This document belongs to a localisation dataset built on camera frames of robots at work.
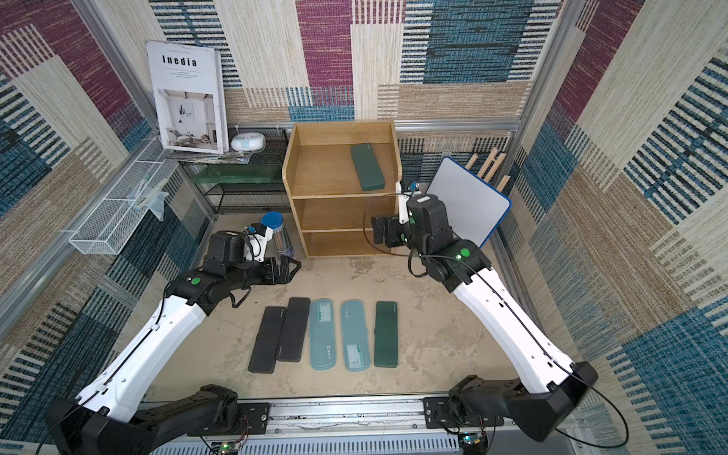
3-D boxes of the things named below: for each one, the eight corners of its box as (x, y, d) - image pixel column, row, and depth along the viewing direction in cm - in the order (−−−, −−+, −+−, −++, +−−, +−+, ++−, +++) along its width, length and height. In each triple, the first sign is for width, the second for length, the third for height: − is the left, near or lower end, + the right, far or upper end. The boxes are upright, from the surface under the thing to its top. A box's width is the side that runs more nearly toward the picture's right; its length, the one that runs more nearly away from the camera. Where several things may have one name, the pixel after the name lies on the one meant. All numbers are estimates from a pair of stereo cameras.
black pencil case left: (249, 373, 83) (246, 371, 80) (264, 310, 95) (262, 306, 93) (275, 373, 83) (273, 371, 80) (287, 310, 95) (285, 306, 93)
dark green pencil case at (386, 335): (374, 367, 84) (374, 364, 81) (373, 305, 96) (373, 301, 94) (400, 367, 84) (401, 364, 81) (396, 305, 96) (397, 301, 93)
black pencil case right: (278, 361, 85) (276, 358, 82) (290, 301, 97) (288, 297, 95) (301, 361, 85) (300, 358, 82) (310, 301, 97) (308, 297, 95)
